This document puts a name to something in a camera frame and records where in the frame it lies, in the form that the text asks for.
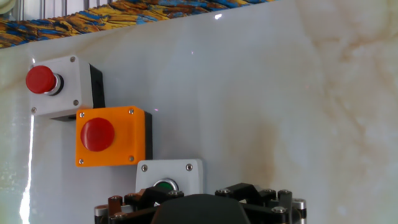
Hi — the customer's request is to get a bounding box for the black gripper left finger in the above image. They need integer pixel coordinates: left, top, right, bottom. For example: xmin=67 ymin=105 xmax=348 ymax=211
xmin=94 ymin=185 xmax=185 ymax=224

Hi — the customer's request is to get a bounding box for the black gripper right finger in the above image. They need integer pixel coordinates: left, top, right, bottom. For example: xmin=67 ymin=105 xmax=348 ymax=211
xmin=214 ymin=182 xmax=308 ymax=224

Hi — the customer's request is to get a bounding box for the white box green button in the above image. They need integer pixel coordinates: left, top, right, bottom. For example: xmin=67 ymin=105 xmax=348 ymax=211
xmin=135 ymin=158 xmax=205 ymax=197

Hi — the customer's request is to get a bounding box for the orange box red button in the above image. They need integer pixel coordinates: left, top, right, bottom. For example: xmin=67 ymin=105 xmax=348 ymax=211
xmin=75 ymin=105 xmax=153 ymax=168

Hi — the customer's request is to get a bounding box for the marble pattern sheet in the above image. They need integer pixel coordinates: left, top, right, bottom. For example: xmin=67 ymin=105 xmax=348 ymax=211
xmin=0 ymin=0 xmax=398 ymax=224

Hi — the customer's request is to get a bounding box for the white black box red button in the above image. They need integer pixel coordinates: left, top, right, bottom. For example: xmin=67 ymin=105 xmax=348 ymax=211
xmin=25 ymin=55 xmax=106 ymax=122

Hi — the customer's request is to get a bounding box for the blue orange painted cloth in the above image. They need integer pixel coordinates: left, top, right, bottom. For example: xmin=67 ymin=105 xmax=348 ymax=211
xmin=0 ymin=0 xmax=277 ymax=49

